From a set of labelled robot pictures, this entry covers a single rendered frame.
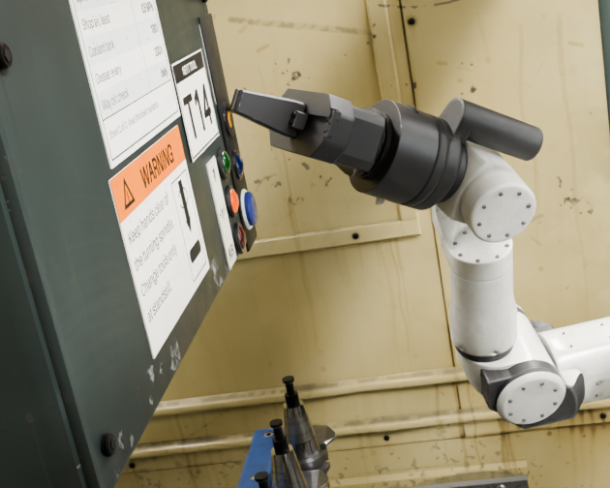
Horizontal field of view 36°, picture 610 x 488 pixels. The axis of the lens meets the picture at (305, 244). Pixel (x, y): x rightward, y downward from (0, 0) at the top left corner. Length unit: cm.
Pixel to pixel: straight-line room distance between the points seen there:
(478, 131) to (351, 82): 65
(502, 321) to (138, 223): 54
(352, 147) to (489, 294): 25
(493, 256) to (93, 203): 55
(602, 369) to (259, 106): 51
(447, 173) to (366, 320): 79
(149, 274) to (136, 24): 16
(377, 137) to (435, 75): 69
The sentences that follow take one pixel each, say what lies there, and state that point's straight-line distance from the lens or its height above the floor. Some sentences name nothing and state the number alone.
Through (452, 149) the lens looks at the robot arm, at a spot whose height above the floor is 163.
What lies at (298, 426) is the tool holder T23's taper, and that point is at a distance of 118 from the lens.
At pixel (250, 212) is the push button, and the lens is 81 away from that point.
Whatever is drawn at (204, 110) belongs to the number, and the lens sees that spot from 74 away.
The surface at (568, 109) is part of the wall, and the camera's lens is 153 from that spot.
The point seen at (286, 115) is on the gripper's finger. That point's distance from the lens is 82.
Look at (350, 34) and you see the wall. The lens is 150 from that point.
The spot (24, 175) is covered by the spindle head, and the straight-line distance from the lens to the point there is 42.
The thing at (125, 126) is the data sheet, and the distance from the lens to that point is 55.
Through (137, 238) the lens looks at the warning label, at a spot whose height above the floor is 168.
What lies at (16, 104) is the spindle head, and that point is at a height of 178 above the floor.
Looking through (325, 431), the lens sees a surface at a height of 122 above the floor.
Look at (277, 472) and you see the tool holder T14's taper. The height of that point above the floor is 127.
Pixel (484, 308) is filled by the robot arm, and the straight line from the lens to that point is 99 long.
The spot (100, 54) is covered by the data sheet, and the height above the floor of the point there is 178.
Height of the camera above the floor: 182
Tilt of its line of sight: 17 degrees down
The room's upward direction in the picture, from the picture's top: 11 degrees counter-clockwise
